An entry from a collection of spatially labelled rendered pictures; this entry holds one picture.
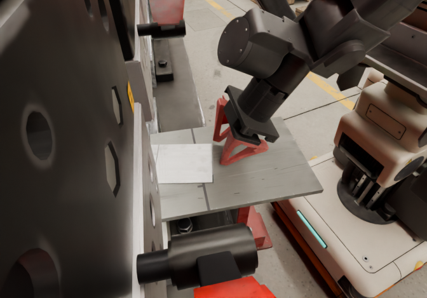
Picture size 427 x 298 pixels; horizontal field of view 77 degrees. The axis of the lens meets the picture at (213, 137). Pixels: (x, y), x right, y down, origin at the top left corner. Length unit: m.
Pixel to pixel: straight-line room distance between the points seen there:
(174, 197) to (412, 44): 0.63
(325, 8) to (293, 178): 0.25
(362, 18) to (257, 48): 0.10
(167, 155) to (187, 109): 0.31
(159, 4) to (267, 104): 0.23
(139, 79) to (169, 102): 0.57
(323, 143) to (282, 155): 1.55
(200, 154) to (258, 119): 0.13
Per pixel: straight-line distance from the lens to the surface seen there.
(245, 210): 1.23
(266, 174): 0.45
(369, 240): 1.34
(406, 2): 0.34
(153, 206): 0.16
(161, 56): 0.97
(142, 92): 0.23
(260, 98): 0.38
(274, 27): 0.32
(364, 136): 0.92
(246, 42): 0.31
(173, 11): 0.20
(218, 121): 0.45
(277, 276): 1.45
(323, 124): 2.17
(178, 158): 0.47
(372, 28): 0.33
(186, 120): 0.73
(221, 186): 0.43
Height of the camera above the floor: 1.35
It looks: 45 degrees down
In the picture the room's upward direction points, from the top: straight up
